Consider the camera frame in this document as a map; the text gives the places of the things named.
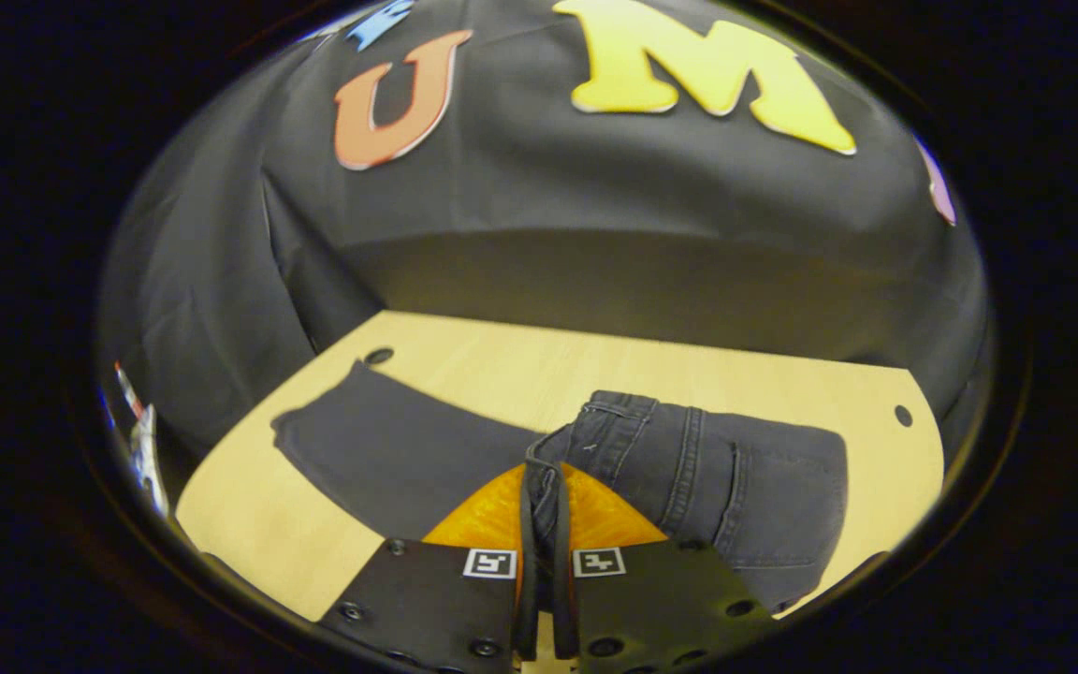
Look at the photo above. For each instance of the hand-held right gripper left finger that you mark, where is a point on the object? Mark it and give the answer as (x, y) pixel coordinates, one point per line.
(527, 580)

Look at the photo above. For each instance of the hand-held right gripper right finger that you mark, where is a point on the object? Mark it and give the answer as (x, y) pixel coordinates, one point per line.
(564, 580)

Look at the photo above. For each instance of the dark grey jeans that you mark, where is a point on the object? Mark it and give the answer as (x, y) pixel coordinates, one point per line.
(389, 449)

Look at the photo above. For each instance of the black backdrop cloth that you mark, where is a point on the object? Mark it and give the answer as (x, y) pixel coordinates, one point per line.
(548, 206)

